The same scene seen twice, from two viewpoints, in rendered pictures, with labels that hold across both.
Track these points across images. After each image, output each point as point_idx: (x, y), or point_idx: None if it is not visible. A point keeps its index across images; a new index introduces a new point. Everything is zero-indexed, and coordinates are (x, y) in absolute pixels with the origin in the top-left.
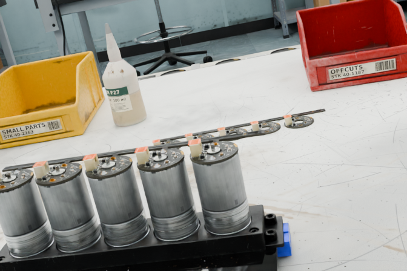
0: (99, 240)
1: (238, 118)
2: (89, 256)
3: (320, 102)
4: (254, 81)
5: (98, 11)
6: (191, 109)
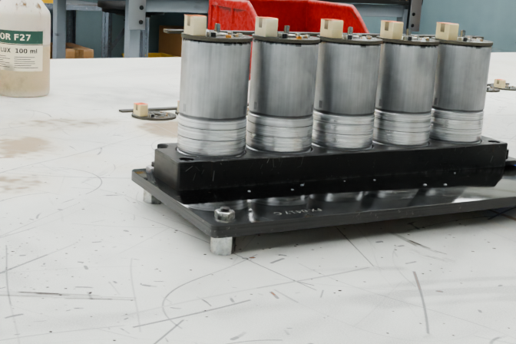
0: (313, 147)
1: None
2: (321, 160)
3: None
4: (167, 76)
5: None
6: (114, 90)
